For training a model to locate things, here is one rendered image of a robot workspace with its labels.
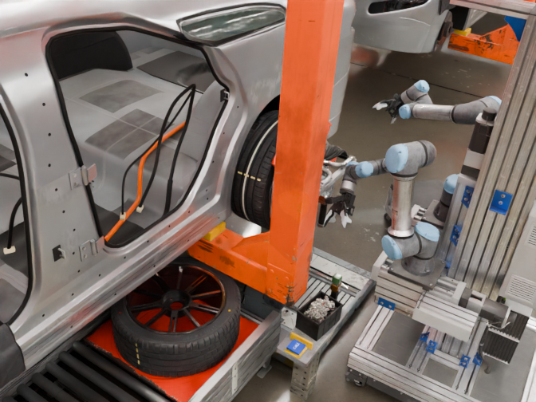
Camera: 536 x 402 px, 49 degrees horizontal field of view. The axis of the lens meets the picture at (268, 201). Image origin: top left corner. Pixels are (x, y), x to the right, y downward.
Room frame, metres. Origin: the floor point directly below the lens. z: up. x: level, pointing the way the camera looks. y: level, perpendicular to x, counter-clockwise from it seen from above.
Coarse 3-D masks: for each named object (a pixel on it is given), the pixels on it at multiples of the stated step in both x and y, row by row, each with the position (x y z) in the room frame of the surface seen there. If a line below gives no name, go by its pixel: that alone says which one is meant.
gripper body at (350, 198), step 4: (340, 192) 2.49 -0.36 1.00; (344, 192) 2.48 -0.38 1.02; (348, 192) 2.46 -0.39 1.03; (352, 192) 2.47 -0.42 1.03; (348, 196) 2.47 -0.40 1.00; (352, 196) 2.47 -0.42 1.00; (344, 200) 2.44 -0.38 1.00; (348, 200) 2.46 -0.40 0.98; (352, 200) 2.46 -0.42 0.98; (336, 204) 2.43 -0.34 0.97; (340, 204) 2.41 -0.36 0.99; (348, 204) 2.42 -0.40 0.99; (352, 204) 2.45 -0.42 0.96; (336, 208) 2.41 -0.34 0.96; (340, 208) 2.39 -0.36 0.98; (348, 208) 2.42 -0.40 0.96; (340, 212) 2.39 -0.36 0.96; (348, 212) 2.41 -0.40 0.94
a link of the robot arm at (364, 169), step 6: (366, 162) 2.48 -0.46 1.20; (372, 162) 2.52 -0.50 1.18; (354, 168) 2.49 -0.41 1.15; (360, 168) 2.45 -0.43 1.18; (366, 168) 2.45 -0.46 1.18; (372, 168) 2.47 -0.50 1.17; (354, 174) 2.48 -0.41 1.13; (360, 174) 2.45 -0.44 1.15; (366, 174) 2.44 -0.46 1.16; (372, 174) 2.48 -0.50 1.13
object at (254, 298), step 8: (248, 288) 2.57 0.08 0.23; (248, 296) 2.51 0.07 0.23; (256, 296) 2.51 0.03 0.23; (264, 296) 2.46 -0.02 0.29; (248, 304) 2.51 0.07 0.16; (256, 304) 2.48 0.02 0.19; (264, 304) 2.45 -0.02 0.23; (272, 304) 2.42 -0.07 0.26; (280, 304) 2.40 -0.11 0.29; (256, 312) 2.48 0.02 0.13; (264, 312) 2.45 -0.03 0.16; (280, 312) 2.48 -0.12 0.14
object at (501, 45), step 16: (528, 0) 5.75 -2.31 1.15; (464, 32) 6.03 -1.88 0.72; (496, 32) 5.88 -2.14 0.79; (512, 32) 5.78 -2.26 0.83; (448, 48) 6.08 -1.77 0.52; (464, 48) 5.99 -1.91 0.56; (480, 48) 5.91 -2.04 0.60; (496, 48) 5.83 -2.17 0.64; (512, 48) 5.76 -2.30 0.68; (512, 64) 5.73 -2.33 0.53
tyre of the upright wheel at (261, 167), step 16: (272, 112) 2.98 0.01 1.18; (256, 128) 2.83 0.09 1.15; (272, 128) 2.82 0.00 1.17; (256, 144) 2.73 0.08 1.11; (272, 144) 2.71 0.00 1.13; (240, 160) 2.70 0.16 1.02; (256, 160) 2.67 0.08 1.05; (240, 176) 2.65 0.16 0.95; (256, 176) 2.62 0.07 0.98; (272, 176) 2.64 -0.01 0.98; (240, 192) 2.64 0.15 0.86; (256, 192) 2.58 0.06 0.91; (240, 208) 2.65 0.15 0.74; (256, 208) 2.58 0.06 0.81; (256, 224) 2.69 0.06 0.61
